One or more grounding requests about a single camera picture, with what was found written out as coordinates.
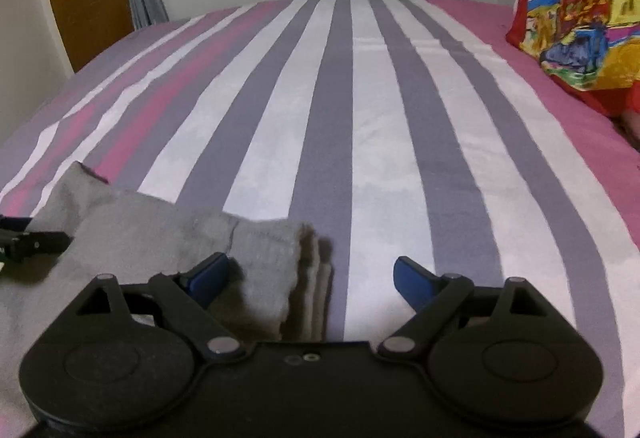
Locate grey pants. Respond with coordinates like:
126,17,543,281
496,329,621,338
1,163,332,437

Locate striped pink purple bedsheet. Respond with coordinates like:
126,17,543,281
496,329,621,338
1,0,639,437

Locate colourful folded blanket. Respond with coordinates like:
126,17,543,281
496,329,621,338
506,0,639,117

